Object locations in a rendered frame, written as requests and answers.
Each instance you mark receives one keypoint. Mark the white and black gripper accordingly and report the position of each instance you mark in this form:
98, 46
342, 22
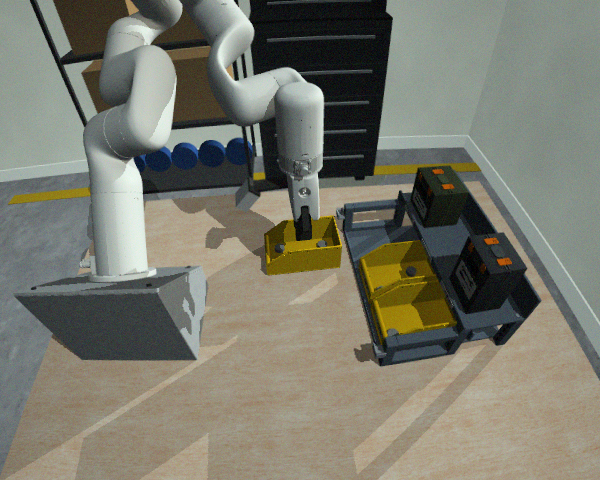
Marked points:
304, 199

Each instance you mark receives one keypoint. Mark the dark green case with orange latches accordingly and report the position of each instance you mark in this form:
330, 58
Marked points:
438, 196

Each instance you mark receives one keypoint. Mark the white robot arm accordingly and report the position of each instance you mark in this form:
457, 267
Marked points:
143, 125

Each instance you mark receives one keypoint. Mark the dark grey bin shelf rack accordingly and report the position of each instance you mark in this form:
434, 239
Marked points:
445, 244

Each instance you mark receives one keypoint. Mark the black case with orange latches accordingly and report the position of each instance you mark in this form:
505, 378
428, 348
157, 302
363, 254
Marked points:
486, 272

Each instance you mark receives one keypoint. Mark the yellow bin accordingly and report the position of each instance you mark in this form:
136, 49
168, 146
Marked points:
413, 308
389, 262
301, 256

